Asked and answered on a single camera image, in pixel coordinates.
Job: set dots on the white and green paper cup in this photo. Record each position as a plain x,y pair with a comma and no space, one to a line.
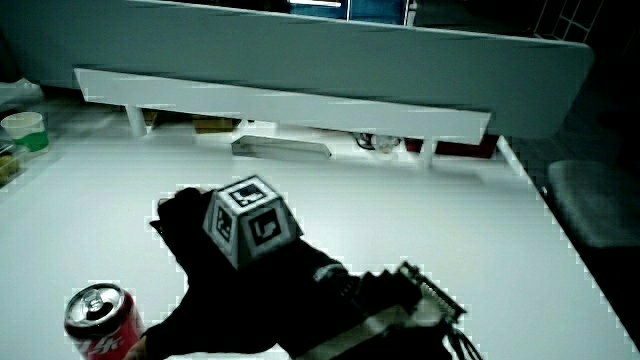
27,131

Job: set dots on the brown cardboard box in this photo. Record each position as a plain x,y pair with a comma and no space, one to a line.
214,124

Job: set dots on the clear plastic food container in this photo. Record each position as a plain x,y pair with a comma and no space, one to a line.
8,165

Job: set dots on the silver metal tray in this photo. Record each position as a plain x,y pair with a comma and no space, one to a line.
280,148

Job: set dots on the dark red box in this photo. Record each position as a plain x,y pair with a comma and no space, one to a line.
462,147

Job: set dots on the white desk shelf riser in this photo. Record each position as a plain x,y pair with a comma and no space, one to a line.
280,106

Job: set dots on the person's right forearm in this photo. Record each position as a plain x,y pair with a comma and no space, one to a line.
380,320

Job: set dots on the red cola can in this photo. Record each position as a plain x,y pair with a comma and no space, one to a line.
102,322

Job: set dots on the blue cabinet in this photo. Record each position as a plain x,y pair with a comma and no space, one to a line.
375,10

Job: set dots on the grey desk partition panel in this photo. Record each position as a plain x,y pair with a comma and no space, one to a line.
320,55

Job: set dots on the person's right hand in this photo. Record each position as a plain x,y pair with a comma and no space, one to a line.
215,300

